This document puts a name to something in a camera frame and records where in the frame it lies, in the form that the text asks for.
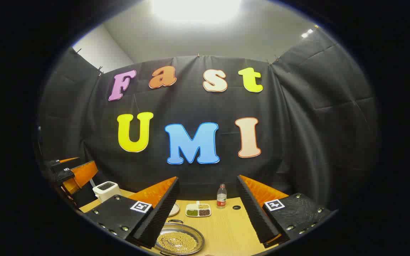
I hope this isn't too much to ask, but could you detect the pile of soybeans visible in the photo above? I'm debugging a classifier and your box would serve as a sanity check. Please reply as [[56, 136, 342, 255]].
[[157, 231, 199, 254]]

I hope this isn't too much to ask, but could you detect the steel pot with black handles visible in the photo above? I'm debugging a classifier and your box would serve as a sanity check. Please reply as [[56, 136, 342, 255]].
[[154, 219, 205, 256]]

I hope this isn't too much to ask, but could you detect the white toaster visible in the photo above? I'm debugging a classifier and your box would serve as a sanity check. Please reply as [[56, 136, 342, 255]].
[[93, 181, 122, 203]]

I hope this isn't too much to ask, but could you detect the clear water bottle red label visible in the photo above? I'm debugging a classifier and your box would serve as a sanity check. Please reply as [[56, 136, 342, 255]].
[[216, 183, 227, 209]]

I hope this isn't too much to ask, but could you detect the ceiling light panel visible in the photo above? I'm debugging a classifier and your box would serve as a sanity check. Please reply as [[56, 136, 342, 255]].
[[151, 0, 243, 24]]

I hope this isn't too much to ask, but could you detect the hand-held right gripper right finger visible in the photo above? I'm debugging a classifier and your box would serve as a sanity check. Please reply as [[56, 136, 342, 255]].
[[237, 174, 334, 249]]

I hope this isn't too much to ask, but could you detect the white divided dish of beans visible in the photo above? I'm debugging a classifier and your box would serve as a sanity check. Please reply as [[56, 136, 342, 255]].
[[185, 201, 212, 218]]

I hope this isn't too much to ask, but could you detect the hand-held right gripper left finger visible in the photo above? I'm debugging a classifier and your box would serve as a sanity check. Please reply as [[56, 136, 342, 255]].
[[84, 176, 180, 249]]

